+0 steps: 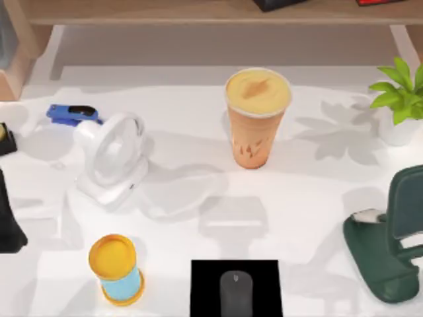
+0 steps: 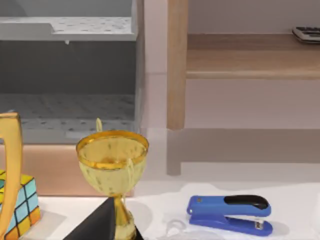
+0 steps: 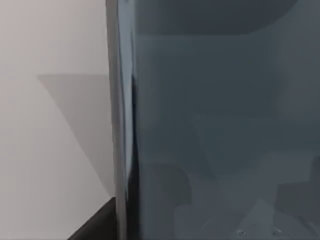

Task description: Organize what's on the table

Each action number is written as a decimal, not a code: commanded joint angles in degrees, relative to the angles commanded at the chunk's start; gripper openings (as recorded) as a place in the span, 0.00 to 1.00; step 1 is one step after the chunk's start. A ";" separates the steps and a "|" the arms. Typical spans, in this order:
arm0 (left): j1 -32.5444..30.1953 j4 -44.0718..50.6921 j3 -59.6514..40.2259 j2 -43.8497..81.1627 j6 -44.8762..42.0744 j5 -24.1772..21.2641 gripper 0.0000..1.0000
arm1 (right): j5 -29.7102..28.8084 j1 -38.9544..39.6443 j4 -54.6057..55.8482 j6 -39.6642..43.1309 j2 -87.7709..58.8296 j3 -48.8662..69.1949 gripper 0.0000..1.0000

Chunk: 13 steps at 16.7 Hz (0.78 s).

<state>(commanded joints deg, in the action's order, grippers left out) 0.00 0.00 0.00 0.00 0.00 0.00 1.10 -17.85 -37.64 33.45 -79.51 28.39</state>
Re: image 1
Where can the wooden shelf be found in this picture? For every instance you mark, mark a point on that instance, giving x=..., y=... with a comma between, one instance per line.
x=198, y=13

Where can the white desk fan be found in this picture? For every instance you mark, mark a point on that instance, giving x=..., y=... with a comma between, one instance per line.
x=112, y=158

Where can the orange drink cup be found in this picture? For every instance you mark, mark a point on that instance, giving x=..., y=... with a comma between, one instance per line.
x=254, y=132

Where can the black and yellow object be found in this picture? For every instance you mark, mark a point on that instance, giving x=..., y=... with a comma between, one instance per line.
x=5, y=140

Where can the yellow and blue can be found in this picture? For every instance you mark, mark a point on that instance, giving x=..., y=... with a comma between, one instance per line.
x=115, y=270

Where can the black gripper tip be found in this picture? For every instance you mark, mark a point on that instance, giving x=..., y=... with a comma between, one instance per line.
x=8, y=224

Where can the dark green phone stand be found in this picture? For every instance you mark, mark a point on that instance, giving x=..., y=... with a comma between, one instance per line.
x=396, y=237

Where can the black object on shelf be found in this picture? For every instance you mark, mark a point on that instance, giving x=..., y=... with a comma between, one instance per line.
x=274, y=4

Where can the black mouse pad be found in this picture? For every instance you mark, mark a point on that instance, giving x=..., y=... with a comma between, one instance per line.
x=205, y=290

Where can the green plant in white pot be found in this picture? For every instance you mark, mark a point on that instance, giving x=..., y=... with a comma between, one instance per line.
x=401, y=99

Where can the red and black object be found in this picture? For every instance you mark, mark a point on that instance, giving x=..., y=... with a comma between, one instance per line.
x=380, y=2

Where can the dark grey computer mouse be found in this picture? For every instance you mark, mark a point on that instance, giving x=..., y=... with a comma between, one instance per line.
x=236, y=294

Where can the blue stapler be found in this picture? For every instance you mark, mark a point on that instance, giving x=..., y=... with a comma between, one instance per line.
x=66, y=114

